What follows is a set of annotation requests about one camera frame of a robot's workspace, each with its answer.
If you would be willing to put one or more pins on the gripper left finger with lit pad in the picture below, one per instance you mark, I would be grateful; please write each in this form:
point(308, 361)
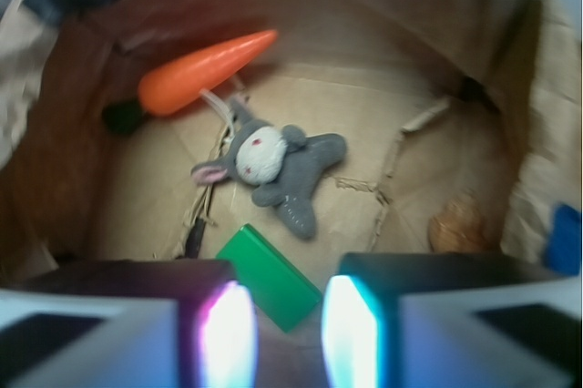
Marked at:
point(123, 323)

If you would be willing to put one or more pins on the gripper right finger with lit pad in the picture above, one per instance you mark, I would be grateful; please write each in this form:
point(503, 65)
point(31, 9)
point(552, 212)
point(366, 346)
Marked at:
point(450, 320)

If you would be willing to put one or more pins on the green rectangular block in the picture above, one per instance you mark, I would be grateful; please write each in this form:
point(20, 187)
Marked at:
point(285, 295)

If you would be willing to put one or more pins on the tan spiral seashell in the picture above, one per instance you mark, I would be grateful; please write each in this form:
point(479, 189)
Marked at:
point(458, 226)

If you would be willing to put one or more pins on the grey plush bunny toy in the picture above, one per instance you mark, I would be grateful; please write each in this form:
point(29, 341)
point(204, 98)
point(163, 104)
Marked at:
point(282, 165)

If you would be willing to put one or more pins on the orange plastic carrot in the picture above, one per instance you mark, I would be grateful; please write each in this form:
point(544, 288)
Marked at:
point(169, 88)

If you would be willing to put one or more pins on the brown paper bag container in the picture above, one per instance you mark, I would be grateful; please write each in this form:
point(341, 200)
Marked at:
point(434, 98)

